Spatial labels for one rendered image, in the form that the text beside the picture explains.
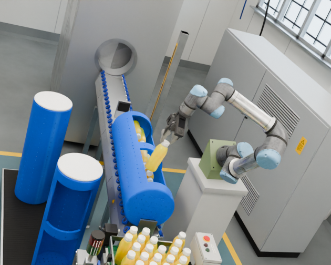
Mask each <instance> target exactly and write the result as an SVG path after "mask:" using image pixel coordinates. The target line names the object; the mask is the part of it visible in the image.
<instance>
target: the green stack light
mask: <svg viewBox="0 0 331 265"><path fill-rule="evenodd" d="M101 247H102V246H101ZM101 247H99V248H95V247H92V246H91V245H90V244H89V241H88V244H87V248H86V251H87V253H88V254H89V255H91V256H97V255H99V253H100V250H101Z"/></svg>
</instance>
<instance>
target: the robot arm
mask: <svg viewBox="0 0 331 265"><path fill-rule="evenodd" d="M232 87H233V83H232V81H231V80H230V79H228V78H221V79H220V81H219V82H218V83H217V85H216V87H215V89H214V91H213V93H212V94H211V96H210V97H209V96H207V93H208V92H207V90H206V89H205V88H204V87H202V86H200V85H195V86H194V87H193V88H192V90H191V91H190V92H189V94H188V95H187V97H186V99H185V100H184V102H183V103H182V104H181V106H179V109H178V111H177V113H174V114H172V113H171V114H170V116H169V117H168V119H167V120H166V121H167V126H166V127H165V129H162V132H161V134H162V136H161V139H160V142H161V143H162V142H164V140H165V139H166V137H167V136H168V135H170V134H171V133H170V130H171V131H174V133H172V138H171V140H170V141H169V143H170V144H169V145H171V144H172V143H174V142H175V141H176V140H178V139H179V138H182V137H183V136H184V130H185V122H186V118H190V116H192V114H193V113H194V112H195V110H196V109H197V108H200V109H201V110H203V111H204V112H206V113H207V114H209V115H210V116H212V117H214V118H215V119H218V118H220V116H221V115H222V114H223V112H224V110H225V107H224V106H223V103H224V101H226V102H227V103H229V104H230V105H231V106H233V107H234V108H235V109H237V110H238V111H239V112H241V113H242V114H243V115H244V116H246V117H247V118H248V119H250V120H251V121H252V122H254V123H255V124H257V125H258V126H259V127H261V128H262V129H263V132H264V133H265V134H266V138H265V140H264V142H263V144H262V145H261V146H259V147H257V148H256V149H255V151H253V148H252V146H251V145H250V144H248V143H246V142H240V143H238V144H236V145H233V146H229V145H224V146H221V147H220V148H219V149H218V150H217V152H216V160H217V162H218V164H219V165H220V166H221V167H222V170H221V172H220V177H221V178H222V179H223V180H225V181H226V182H228V183H230V184H236V183H237V182H238V180H239V178H242V177H243V176H245V174H246V173H247V172H249V171H251V170H254V169H256V168H258V167H262V168H264V169H269V170H272V169H275V168H276V167H277V166H278V165H279V164H280V162H281V159H282V156H283V154H284V151H285V149H286V147H287V145H288V140H289V139H288V134H287V131H286V129H285V128H284V126H283V125H282V124H281V123H280V121H278V120H277V119H276V118H275V117H270V116H269V115H268V114H266V113H265V112H264V111H262V110H261V109H259V108H258V107H257V106H255V105H254V104H253V103H252V102H250V101H249V100H248V99H246V98H245V97H244V96H243V95H241V94H240V93H239V92H237V91H236V90H235V89H233V88H232Z"/></svg>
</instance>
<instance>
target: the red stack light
mask: <svg viewBox="0 0 331 265"><path fill-rule="evenodd" d="M103 242H104V240H101V241H97V240H95V239H93V238H92V237H91V235H90V238H89V244H90V245H91V246H92V247H95V248H99V247H101V246H102V244H103Z"/></svg>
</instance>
